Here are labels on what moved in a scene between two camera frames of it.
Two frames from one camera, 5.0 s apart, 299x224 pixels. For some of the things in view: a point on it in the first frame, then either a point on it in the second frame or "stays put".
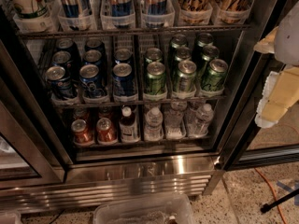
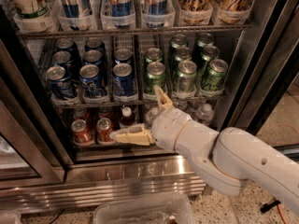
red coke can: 105,111 stays put
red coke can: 106,132 stays put
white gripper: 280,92 → 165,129
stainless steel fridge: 109,90 stays put
